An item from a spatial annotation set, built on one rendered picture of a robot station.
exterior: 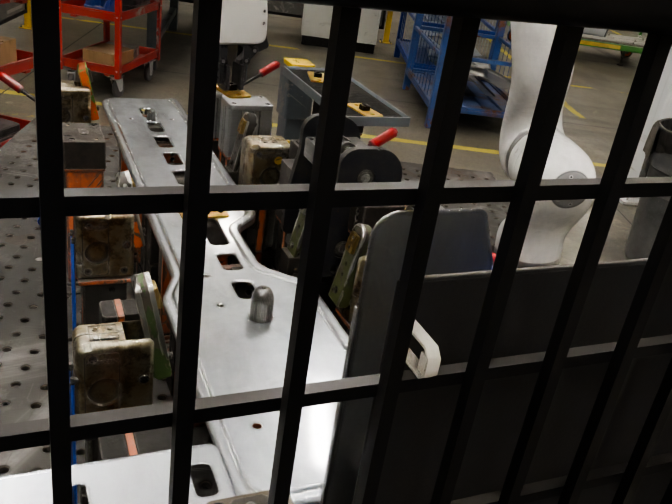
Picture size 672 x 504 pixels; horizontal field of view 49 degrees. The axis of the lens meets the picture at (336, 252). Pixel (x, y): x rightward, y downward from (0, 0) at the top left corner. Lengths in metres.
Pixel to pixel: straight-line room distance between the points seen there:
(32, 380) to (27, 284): 0.34
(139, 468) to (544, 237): 0.82
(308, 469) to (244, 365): 0.19
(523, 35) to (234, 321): 0.63
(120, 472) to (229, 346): 0.25
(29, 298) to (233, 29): 0.76
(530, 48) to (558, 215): 0.27
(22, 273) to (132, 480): 1.02
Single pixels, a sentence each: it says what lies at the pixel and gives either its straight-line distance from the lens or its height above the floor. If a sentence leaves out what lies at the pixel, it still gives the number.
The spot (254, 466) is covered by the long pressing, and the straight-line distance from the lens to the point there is 0.79.
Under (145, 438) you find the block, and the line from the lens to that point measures 0.85.
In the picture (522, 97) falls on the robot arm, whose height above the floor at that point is 1.27.
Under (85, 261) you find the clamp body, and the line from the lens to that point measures 1.21.
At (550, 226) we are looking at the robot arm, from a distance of 1.30.
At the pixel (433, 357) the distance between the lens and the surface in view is 0.18.
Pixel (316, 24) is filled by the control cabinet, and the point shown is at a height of 0.23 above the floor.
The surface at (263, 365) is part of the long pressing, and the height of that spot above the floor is 1.00.
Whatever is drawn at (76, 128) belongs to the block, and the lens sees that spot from 1.61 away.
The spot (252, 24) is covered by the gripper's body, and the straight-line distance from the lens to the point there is 1.17.
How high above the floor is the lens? 1.54
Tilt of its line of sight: 26 degrees down
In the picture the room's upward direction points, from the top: 9 degrees clockwise
